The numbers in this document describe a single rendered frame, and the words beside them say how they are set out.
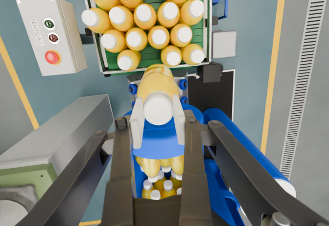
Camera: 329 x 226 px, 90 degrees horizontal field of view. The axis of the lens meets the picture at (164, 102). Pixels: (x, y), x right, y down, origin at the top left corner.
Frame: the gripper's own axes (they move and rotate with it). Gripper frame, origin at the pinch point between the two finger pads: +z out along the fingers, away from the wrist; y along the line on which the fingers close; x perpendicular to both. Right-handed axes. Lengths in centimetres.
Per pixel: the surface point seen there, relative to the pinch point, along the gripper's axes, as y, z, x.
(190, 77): 28, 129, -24
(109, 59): -20, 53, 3
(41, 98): -119, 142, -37
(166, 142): 0.8, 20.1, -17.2
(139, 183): -12, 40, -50
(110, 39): -12.4, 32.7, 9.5
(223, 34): 29, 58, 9
